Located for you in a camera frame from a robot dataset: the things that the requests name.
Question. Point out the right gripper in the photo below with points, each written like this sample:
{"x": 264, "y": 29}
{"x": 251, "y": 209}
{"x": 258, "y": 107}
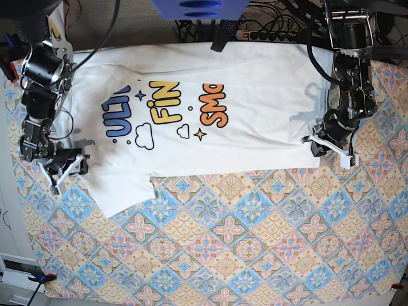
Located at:
{"x": 59, "y": 162}

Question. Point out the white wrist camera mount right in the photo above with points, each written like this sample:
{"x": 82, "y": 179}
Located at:
{"x": 57, "y": 183}

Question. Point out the orange black clamp right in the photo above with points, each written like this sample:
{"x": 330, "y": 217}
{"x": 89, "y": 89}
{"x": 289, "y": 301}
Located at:
{"x": 398, "y": 286}

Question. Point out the red blue clamp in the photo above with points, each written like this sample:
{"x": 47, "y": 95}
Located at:
{"x": 14, "y": 50}

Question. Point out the orange black clamp left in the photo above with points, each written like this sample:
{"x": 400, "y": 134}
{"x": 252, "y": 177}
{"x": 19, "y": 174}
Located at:
{"x": 42, "y": 278}

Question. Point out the white printed T-shirt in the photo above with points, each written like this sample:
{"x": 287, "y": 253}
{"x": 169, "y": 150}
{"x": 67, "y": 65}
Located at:
{"x": 183, "y": 109}

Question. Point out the black remote-like device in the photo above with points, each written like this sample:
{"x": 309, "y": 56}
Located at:
{"x": 226, "y": 29}

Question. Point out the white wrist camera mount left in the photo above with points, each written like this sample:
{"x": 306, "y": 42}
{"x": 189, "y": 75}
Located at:
{"x": 347, "y": 159}

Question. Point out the colourful patterned tablecloth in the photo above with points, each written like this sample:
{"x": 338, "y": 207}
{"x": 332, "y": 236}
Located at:
{"x": 296, "y": 236}

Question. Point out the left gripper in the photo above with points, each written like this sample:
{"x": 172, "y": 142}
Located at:
{"x": 335, "y": 127}

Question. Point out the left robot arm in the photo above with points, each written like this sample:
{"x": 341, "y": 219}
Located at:
{"x": 350, "y": 36}

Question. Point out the blue plastic box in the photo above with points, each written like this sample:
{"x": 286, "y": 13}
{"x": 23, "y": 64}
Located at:
{"x": 200, "y": 9}

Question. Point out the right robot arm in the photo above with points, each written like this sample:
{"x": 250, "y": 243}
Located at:
{"x": 47, "y": 71}

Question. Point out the orange black clamp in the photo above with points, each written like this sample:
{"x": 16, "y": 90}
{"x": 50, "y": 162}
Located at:
{"x": 398, "y": 286}
{"x": 42, "y": 278}

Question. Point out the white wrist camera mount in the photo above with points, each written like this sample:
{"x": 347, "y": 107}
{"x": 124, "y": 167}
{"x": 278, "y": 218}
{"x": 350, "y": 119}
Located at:
{"x": 57, "y": 183}
{"x": 347, "y": 159}

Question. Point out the black power strip red switch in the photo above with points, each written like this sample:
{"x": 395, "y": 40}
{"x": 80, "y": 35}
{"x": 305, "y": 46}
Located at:
{"x": 266, "y": 36}

